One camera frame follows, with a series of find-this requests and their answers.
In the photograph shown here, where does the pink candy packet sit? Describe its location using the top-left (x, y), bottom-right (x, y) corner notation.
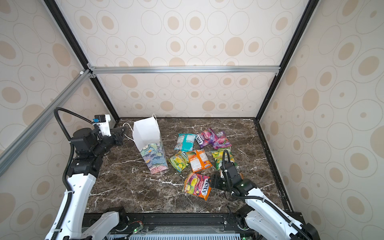
top-left (213, 131), bottom-right (232, 150)

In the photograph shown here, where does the orange snack packet centre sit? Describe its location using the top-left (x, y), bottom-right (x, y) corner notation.
top-left (186, 150), bottom-right (213, 173)

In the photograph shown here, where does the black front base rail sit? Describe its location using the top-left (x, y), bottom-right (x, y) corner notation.
top-left (82, 211), bottom-right (313, 240)

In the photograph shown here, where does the silver aluminium rail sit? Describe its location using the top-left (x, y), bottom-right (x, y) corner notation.
top-left (1, 70), bottom-right (91, 175)
top-left (91, 66), bottom-right (280, 74)

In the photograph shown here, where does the black left corner post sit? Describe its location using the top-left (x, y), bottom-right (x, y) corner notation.
top-left (44, 0), bottom-right (120, 123)

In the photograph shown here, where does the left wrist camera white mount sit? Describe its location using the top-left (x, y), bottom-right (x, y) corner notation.
top-left (93, 115), bottom-right (112, 137)

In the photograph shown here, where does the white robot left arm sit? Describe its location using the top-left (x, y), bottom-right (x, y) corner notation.
top-left (46, 127), bottom-right (127, 240)

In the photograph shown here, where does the silver left aluminium rail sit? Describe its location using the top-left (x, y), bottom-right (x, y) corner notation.
top-left (1, 70), bottom-right (91, 175)

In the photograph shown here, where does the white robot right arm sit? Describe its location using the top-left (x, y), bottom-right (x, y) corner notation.
top-left (211, 161), bottom-right (320, 240)

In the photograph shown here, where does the black right corner post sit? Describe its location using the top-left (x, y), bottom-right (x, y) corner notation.
top-left (255, 0), bottom-right (320, 123)

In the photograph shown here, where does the teal snack packet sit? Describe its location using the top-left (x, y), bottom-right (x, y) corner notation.
top-left (174, 134), bottom-right (196, 152)

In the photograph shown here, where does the green Fox's spring tea packet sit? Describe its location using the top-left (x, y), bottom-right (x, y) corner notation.
top-left (212, 148), bottom-right (237, 170)

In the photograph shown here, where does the yellow green snack packet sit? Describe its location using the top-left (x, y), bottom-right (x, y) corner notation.
top-left (169, 151), bottom-right (190, 173)

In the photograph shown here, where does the black corner post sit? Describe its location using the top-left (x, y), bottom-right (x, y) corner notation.
top-left (44, 0), bottom-right (120, 123)
top-left (255, 0), bottom-right (320, 123)

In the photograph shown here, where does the purple Fox's candy packet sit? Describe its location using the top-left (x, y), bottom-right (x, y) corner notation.
top-left (196, 128), bottom-right (218, 148)

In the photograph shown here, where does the white floral paper bag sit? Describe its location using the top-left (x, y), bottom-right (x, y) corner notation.
top-left (123, 115), bottom-right (169, 175)

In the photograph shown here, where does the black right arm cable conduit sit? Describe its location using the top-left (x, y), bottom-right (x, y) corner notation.
top-left (220, 149), bottom-right (313, 240)

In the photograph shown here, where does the silver rear aluminium rail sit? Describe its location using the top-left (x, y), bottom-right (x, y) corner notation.
top-left (91, 66), bottom-right (280, 74)

